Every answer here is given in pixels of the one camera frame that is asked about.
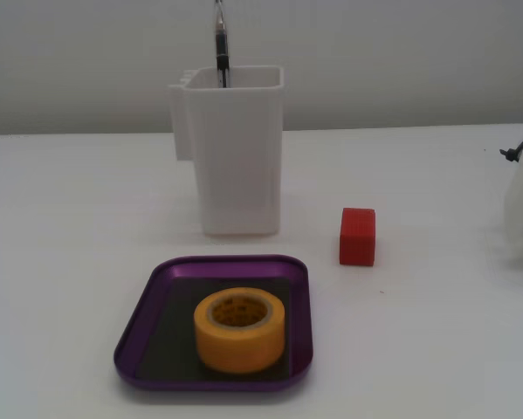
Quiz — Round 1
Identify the yellow masking tape roll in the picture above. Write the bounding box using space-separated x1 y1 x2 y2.
193 286 287 374

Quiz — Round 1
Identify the red ribbed block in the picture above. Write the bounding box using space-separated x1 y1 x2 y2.
339 207 377 267

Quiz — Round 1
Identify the black silver pen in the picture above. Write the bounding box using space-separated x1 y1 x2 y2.
211 0 233 89

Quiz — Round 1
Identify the purple metal tray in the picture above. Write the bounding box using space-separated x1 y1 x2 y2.
113 254 314 392

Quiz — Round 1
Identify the white plastic holder box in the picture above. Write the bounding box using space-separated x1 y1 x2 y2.
168 65 286 238

